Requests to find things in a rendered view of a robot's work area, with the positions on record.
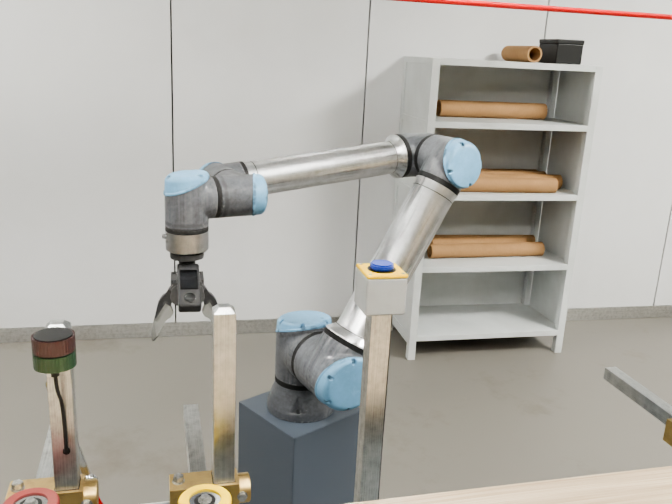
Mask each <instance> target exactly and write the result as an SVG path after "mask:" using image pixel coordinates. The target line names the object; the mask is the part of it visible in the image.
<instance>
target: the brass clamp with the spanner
mask: <svg viewBox="0 0 672 504"><path fill-rule="evenodd" d="M22 481H23V482H24V485H25V489H29V488H38V487H40V488H48V489H51V490H53V491H55V484H54V477H48V478H37V479H27V480H22ZM12 482H13V481H11V482H10V485H9V488H8V492H7V495H6V498H5V500H6V499H8V498H9V497H10V496H11V495H13V494H15V493H14V492H11V484H12ZM25 489H24V490H25ZM55 492H56V493H57V494H58V496H59V498H60V504H99V483H98V479H97V478H95V479H86V475H85V474H80V481H79V487H78V489H72V490H62V491H55Z"/></svg>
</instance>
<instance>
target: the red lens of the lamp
mask: <svg viewBox="0 0 672 504"><path fill-rule="evenodd" d="M68 329H70V328H68ZM70 330H72V329H70ZM72 332H73V335H72V336H71V337H70V338H68V339H66V340H63V341H59V342H49V343H47V342H39V341H36V340H34V339H33V335H34V333H33V334H32V335H31V348H32V353H33V354H34V355H35V356H38V357H43V358H53V357H60V356H64V355H67V354H70V353H72V352H73V351H74V350H75V349H76V338H75V331H74V330H72Z"/></svg>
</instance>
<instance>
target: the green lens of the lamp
mask: <svg viewBox="0 0 672 504"><path fill-rule="evenodd" d="M32 361H33V369H34V370H35V371H36V372H39V373H44V374H55V373H61V372H65V371H68V370H70V369H72V368H74V367H75V366H76V364H77V355H76V349H75V350H74V352H73V353H72V354H70V355H68V356H65V357H62V358H57V359H42V358H38V357H36V356H34V354H33V353H32Z"/></svg>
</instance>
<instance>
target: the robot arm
mask: <svg viewBox="0 0 672 504"><path fill-rule="evenodd" d="M481 166H482V162H481V159H480V153H479V151H478V149H477V148H476V146H475V145H473V144H472V143H471V142H468V141H465V140H463V139H461V138H452V137H447V136H443V135H438V134H433V133H401V134H393V135H390V136H388V137H387V138H386V140H385V142H378V143H371V144H364V145H357V146H350V147H343V148H336V149H329V150H322V151H315V152H308V153H301V154H294V155H287V156H280V157H273V158H266V159H259V160H252V161H245V162H244V161H239V162H231V163H224V164H222V163H220V162H209V163H206V164H204V165H203V166H202V167H201V168H200V169H199V170H182V171H176V172H173V173H170V174H168V175H167V176H166V178H165V182H164V191H163V194H164V202H165V233H166V234H162V238H163V239H166V240H165V246H166V250H167V251H168V252H170V258H171V259H172V260H175V261H179V264H177V272H171V286H170V287H169V288H168V290H167V292H166V293H164V294H163V295H162V296H161V297H160V299H159V301H158V304H157V309H156V313H155V317H154V321H153V325H152V330H151V337H152V341H154V340H155V339H156V338H157V337H158V336H159V331H160V330H161V329H162V328H163V327H164V323H165V321H166V320H167V319H169V318H171V316H172V315H173V308H172V306H171V304H172V303H173V304H174V305H176V306H178V311H179V312H200V311H201V307H202V302H204V306H203V308H202V313H203V315H204V316H205V317H207V318H209V319H210V320H211V322H212V307H213V306H215V305H217V304H218V303H217V300H216V298H215V296H214V295H213V294H212V293H211V292H209V291H208V289H207V287H206V286H205V285H204V275H203V271H199V264H195V261H197V260H201V259H203V258H204V252H206V251H207V250H208V249H209V231H208V230H209V219H213V218H225V217H238V216H251V215H252V216H255V215H260V214H262V213H264V212H265V210H266V207H267V202H268V194H273V193H279V192H285V191H291V190H297V189H303V188H309V187H314V186H320V185H326V184H332V183H338V182H344V181H350V180H356V179H362V178H368V177H374V176H380V175H386V174H390V175H391V176H392V177H394V178H403V177H416V180H415V181H414V183H413V185H412V187H411V189H410V191H409V192H408V194H407V196H406V198H405V200H404V201H403V203H402V205H401V207H400V209H399V211H398V212H397V214H396V216H395V218H394V220H393V221H392V223H391V225H390V227H389V229H388V231H387V232H386V234H385V236H384V238H383V240H382V241H381V243H380V245H379V247H378V249H377V251H376V252H375V254H374V256H373V258H372V260H371V261H370V262H372V261H373V260H388V261H391V262H392V263H395V264H396V265H398V266H399V267H400V268H401V269H402V270H403V271H404V272H405V273H406V274H407V275H408V278H407V280H408V281H407V285H408V283H409V281H410V279H411V278H412V276H413V274H414V272H415V270H416V269H417V267H418V265H419V263H420V261H421V259H422V258H423V256H424V254H425V252H426V250H427V248H428V247H429V245H430V243H431V241H432V239H433V238H434V236H435V234H436V232H437V230H438V228H439V227H440V225H441V223H442V221H443V219H444V217H445V216H446V214H447V212H448V210H449V208H450V207H451V205H452V203H453V201H454V199H456V198H457V196H458V194H459V193H460V191H461V189H465V188H468V187H469V186H472V185H473V184H474V183H475V182H476V181H477V179H478V177H479V175H480V172H481ZM354 296H355V290H354V292H353V294H352V296H351V298H350V300H349V301H348V303H347V305H346V307H345V309H344V310H343V312H342V314H341V316H340V318H339V320H338V321H337V322H335V323H332V322H331V317H330V316H329V315H328V314H325V313H323V312H319V311H310V310H303V311H293V312H288V313H286V314H283V315H281V316H280V317H279V318H278V320H277V328H276V353H275V381H274V383H273V385H272V388H271V391H270V393H269V394H268V397H267V409H268V411H269V412H270V413H271V414H272V415H273V416H275V417H277V418H279V419H281V420H284V421H288V422H294V423H310V422H316V421H320V420H323V419H325V418H327V417H328V416H330V415H331V414H332V413H333V411H334V410H338V411H346V410H351V409H354V408H356V407H358V406H360V395H361V380H362V364H363V349H364V333H365V318H366V316H365V315H364V313H363V312H362V311H361V309H360V308H359V307H358V306H357V304H356V303H355V302H354Z"/></svg>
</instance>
